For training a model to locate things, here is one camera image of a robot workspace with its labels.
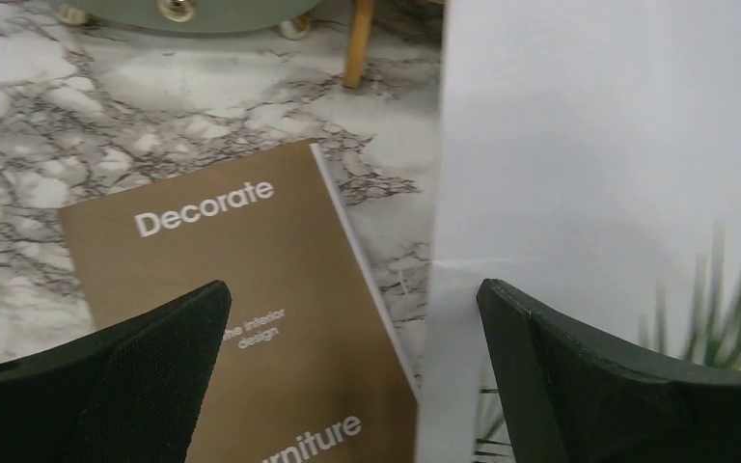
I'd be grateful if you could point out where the wooden book rack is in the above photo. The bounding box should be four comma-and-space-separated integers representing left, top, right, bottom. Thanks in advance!
343, 0, 445, 90

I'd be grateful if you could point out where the cream and orange bread box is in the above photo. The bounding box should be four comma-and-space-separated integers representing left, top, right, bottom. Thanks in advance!
49, 0, 320, 40

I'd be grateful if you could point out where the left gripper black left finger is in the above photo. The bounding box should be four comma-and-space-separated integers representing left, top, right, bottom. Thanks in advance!
0, 281, 232, 462

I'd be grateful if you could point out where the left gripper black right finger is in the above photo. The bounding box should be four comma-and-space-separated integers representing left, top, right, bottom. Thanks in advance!
477, 279, 741, 463

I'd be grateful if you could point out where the palm leaf cover book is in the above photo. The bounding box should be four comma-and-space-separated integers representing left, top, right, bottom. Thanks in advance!
416, 1, 741, 462

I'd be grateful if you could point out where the brown decorate furniture book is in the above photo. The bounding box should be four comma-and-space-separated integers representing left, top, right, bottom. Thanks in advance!
58, 139, 417, 462

